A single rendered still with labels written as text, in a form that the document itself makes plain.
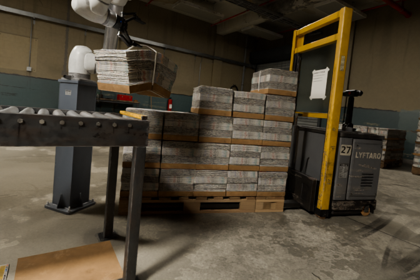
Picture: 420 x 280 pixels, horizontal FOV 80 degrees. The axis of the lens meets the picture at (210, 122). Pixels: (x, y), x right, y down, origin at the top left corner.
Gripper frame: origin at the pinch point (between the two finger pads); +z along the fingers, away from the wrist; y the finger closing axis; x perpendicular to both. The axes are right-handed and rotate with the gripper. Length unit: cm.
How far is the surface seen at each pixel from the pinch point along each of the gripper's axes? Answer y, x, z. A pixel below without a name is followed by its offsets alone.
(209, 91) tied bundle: 22, 9, 70
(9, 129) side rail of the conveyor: 60, 18, -65
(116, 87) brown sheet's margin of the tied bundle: 35.7, 4.3, -14.4
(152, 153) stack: 78, -16, 42
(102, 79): 31.9, -9.6, -14.7
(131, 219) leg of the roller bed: 96, 38, -20
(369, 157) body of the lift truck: 56, 125, 178
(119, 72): 27.7, 6.9, -16.1
